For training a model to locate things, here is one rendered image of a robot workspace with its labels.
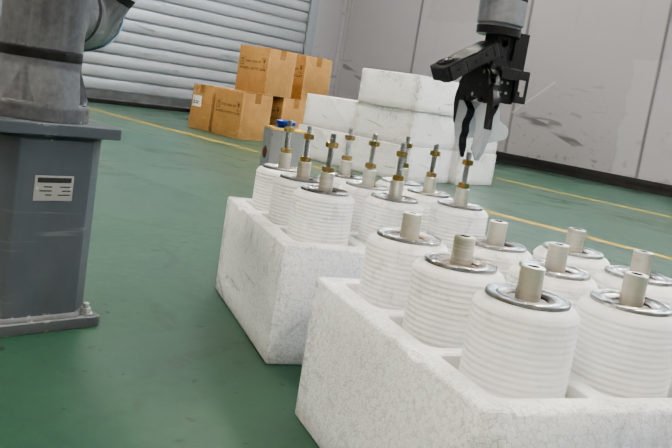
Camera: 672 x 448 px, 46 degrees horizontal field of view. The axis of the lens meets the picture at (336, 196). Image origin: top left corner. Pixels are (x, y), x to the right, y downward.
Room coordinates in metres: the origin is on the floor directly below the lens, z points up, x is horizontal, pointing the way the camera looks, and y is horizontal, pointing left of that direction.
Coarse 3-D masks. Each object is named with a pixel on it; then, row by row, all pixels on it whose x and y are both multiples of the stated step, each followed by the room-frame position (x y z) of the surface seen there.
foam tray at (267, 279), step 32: (224, 224) 1.47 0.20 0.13; (256, 224) 1.26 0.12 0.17; (224, 256) 1.43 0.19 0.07; (256, 256) 1.23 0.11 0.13; (288, 256) 1.11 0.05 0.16; (320, 256) 1.13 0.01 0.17; (352, 256) 1.15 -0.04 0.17; (224, 288) 1.40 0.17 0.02; (256, 288) 1.21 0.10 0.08; (288, 288) 1.12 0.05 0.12; (256, 320) 1.18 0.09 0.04; (288, 320) 1.12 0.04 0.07; (288, 352) 1.12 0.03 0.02
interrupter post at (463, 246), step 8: (456, 240) 0.80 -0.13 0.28; (464, 240) 0.79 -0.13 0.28; (472, 240) 0.79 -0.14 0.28; (456, 248) 0.79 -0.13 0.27; (464, 248) 0.79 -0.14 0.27; (472, 248) 0.79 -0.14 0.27; (456, 256) 0.79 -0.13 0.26; (464, 256) 0.79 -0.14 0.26; (472, 256) 0.80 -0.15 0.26; (456, 264) 0.79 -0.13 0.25; (464, 264) 0.79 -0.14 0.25
